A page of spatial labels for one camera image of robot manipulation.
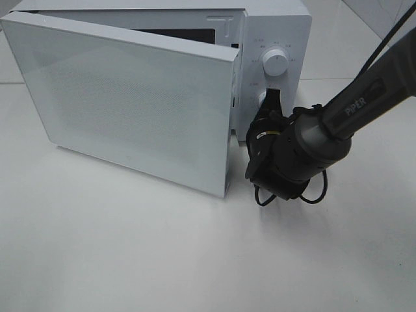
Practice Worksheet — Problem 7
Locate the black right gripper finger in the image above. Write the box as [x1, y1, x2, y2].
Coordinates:
[261, 88, 282, 112]

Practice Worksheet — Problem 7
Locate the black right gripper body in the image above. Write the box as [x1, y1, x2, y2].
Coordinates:
[245, 109, 293, 195]

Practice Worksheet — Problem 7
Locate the white microwave knob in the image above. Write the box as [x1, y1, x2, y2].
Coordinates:
[261, 47, 289, 77]
[257, 91, 267, 110]

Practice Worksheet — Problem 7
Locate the white microwave door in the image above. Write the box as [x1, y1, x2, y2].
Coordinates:
[1, 11, 239, 197]

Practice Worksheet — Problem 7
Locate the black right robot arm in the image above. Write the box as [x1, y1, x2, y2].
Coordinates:
[245, 30, 415, 200]

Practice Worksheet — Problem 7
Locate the white microwave oven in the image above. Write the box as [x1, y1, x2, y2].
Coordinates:
[5, 1, 312, 141]

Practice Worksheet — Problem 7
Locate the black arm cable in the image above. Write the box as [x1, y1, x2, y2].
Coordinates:
[253, 0, 413, 207]

